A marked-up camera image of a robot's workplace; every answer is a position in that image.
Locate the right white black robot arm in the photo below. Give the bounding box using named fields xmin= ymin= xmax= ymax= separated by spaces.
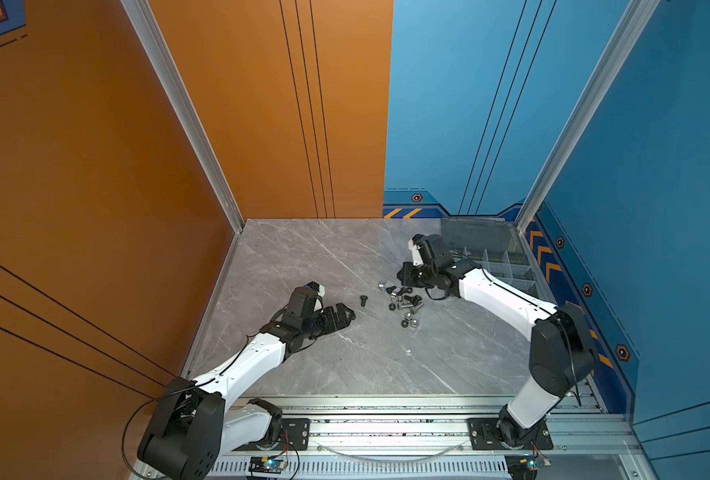
xmin=397 ymin=234 xmax=599 ymax=449

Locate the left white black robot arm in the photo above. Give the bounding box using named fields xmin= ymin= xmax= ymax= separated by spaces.
xmin=136 ymin=282 xmax=356 ymax=479

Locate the black bolt right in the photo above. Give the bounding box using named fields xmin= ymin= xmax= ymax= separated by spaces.
xmin=404 ymin=295 xmax=422 ymax=305

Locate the silver bolt long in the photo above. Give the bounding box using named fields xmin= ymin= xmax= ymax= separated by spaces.
xmin=401 ymin=302 xmax=424 ymax=321

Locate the grey compartment organizer box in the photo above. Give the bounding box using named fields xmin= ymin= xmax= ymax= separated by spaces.
xmin=441 ymin=217 xmax=540 ymax=298

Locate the left green circuit board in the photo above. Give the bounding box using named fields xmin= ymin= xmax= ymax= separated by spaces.
xmin=248 ymin=456 xmax=289 ymax=476

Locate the green circuit board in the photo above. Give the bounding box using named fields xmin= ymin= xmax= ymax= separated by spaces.
xmin=505 ymin=456 xmax=552 ymax=480
xmin=248 ymin=456 xmax=289 ymax=476

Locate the right green circuit board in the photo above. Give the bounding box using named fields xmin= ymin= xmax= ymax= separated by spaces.
xmin=505 ymin=456 xmax=552 ymax=480

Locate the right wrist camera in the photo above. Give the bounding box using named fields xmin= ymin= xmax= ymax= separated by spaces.
xmin=409 ymin=234 xmax=424 ymax=266

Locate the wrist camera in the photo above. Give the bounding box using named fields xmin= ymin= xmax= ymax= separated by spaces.
xmin=409 ymin=234 xmax=424 ymax=266
xmin=306 ymin=281 xmax=325 ymax=298

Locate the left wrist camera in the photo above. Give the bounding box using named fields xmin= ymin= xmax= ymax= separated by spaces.
xmin=306 ymin=281 xmax=325 ymax=298

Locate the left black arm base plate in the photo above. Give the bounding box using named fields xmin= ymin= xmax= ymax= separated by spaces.
xmin=237 ymin=417 xmax=311 ymax=452

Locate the aluminium rail frame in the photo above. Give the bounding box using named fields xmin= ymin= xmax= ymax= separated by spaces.
xmin=128 ymin=393 xmax=659 ymax=480

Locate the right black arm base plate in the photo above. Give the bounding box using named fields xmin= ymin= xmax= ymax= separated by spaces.
xmin=466 ymin=418 xmax=554 ymax=451

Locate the clear curved cable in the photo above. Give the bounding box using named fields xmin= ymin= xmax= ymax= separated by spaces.
xmin=312 ymin=441 xmax=467 ymax=464

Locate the right aluminium corner post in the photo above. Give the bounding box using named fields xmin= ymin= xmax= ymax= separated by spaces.
xmin=515 ymin=0 xmax=660 ymax=234

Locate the aluminium corner post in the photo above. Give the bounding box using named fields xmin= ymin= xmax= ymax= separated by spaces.
xmin=120 ymin=0 xmax=245 ymax=234
xmin=515 ymin=0 xmax=660 ymax=234

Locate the left aluminium corner post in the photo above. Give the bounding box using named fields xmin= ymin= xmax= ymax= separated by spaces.
xmin=120 ymin=0 xmax=245 ymax=234

